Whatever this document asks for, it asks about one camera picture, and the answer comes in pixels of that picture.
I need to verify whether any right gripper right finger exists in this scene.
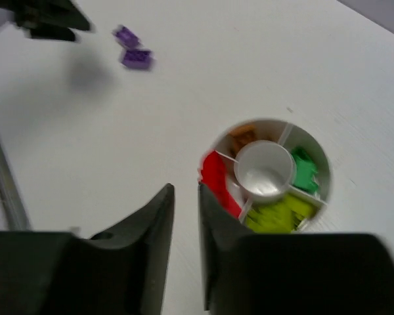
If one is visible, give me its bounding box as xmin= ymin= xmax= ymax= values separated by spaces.
xmin=198 ymin=184 xmax=394 ymax=314

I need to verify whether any green lego brick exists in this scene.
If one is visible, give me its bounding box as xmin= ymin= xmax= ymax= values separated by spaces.
xmin=291 ymin=147 xmax=318 ymax=194

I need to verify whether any yellow-green lego brick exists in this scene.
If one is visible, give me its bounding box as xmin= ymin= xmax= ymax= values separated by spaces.
xmin=241 ymin=194 xmax=318 ymax=234

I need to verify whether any purple lego brick studs up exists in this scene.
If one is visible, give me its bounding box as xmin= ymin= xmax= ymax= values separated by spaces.
xmin=121 ymin=49 xmax=153 ymax=70

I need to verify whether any aluminium rail frame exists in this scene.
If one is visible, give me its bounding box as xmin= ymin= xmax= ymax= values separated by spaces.
xmin=0 ymin=141 xmax=31 ymax=230

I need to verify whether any purple lego brick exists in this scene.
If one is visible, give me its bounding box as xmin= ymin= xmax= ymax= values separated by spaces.
xmin=112 ymin=25 xmax=140 ymax=49

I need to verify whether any red lego brick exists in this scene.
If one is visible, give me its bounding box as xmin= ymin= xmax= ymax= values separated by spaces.
xmin=199 ymin=150 xmax=242 ymax=219

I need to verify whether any white divided round container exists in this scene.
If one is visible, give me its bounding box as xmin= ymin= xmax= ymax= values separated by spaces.
xmin=198 ymin=118 xmax=332 ymax=233

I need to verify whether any orange lego brick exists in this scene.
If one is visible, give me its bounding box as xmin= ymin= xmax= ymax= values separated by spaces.
xmin=229 ymin=124 xmax=257 ymax=156

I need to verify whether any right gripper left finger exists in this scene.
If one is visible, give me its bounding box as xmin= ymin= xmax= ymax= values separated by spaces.
xmin=0 ymin=184 xmax=175 ymax=314

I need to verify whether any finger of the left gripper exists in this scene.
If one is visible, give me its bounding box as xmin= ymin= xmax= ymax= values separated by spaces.
xmin=27 ymin=25 xmax=77 ymax=42
xmin=12 ymin=0 xmax=92 ymax=31

